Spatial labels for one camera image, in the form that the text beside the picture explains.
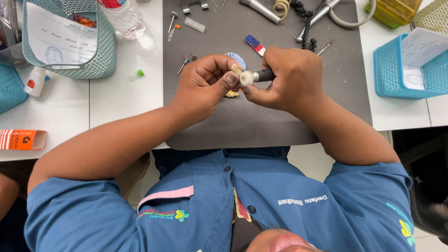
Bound person's right hand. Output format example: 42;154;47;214
241;46;328;119

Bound person's left hand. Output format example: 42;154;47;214
170;54;243;123

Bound black handpiece with white wheel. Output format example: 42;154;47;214
239;68;276;87

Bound thin metal bur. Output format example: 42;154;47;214
176;55;189;76

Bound long metal bur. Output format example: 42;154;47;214
316;39;335;56

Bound red blue white strip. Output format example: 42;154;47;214
245;34;266;56

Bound grey work mat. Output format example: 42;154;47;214
162;0;373;151

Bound clear plastic tube case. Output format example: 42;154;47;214
184;17;206;34

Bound beige rubber rings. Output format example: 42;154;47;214
273;0;291;20

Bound bur with teal head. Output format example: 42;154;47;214
168;11;178;34

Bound metal clamp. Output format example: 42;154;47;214
181;0;210;14

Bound blue plastic basket with papers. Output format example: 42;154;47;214
373;33;448;100

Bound teal woven plastic basket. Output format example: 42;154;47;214
22;0;117;80

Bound clear plastic water bottle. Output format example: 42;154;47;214
97;0;146;40

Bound blue work shirt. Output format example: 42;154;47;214
24;146;416;252

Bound yellow plastic container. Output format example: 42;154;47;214
365;0;423;29

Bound white folded paper slip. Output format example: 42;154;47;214
400;27;448;91

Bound white order sheet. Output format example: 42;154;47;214
26;2;98;70

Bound pale yellow woven basket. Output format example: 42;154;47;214
412;0;448;34

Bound black chair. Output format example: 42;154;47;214
392;127;448;245

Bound white dropper bottle red label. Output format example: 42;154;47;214
24;66;47;97

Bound orange cardboard box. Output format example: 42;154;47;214
0;129;48;151

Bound clear plastic holder with tools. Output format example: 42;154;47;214
0;0;31;68

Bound black coiled cable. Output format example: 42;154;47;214
290;0;318;52

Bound silver handpiece with grey hose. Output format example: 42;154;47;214
295;0;377;43

